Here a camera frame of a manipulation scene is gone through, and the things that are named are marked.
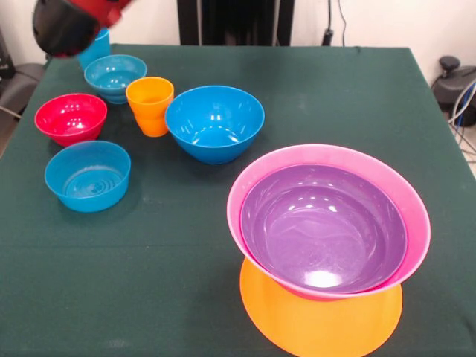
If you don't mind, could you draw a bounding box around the orange cup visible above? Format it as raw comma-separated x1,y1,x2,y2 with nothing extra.
125,76,176,138

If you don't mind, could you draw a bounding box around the small ribbed cyan bowl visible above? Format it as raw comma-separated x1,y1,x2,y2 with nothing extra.
83,54,148,105

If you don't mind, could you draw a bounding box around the blue cup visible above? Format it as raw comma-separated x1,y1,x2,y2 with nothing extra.
77,28,112,71

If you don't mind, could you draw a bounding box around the small crimson bowl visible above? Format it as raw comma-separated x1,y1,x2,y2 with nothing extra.
33,92,109,147

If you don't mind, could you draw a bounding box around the black hanging cable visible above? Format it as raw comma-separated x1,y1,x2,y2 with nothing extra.
321,0,349,48

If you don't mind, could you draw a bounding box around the dark green tablecloth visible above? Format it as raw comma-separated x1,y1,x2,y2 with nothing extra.
0,43,476,357

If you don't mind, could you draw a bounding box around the translucent blue bowl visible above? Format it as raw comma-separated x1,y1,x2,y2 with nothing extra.
44,140,132,213

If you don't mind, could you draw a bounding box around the large pink bowl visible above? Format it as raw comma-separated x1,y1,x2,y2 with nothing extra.
226,144,432,301

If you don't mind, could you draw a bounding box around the large orange bowl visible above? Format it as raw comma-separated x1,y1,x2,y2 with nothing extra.
239,256,404,357

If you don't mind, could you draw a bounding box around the purple bowl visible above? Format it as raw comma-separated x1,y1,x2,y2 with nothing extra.
239,164,408,294

